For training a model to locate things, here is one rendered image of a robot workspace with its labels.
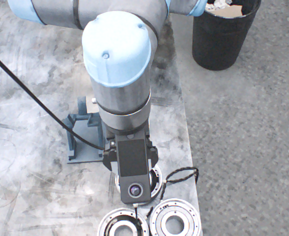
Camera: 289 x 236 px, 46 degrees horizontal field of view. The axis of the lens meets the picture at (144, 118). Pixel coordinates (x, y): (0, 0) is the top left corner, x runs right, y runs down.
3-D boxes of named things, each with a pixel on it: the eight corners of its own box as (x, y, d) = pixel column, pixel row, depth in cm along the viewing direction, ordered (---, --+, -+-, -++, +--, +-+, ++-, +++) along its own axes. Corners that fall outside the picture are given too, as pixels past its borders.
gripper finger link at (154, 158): (160, 159, 62) (154, 137, 55) (160, 167, 62) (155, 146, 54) (135, 162, 63) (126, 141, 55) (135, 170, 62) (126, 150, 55)
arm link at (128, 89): (159, 8, 38) (140, 65, 34) (158, 71, 47) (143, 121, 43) (92, -2, 39) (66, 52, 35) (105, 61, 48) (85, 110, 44)
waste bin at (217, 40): (248, 74, 196) (269, 16, 159) (190, 77, 195) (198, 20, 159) (236, 32, 214) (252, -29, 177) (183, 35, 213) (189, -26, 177)
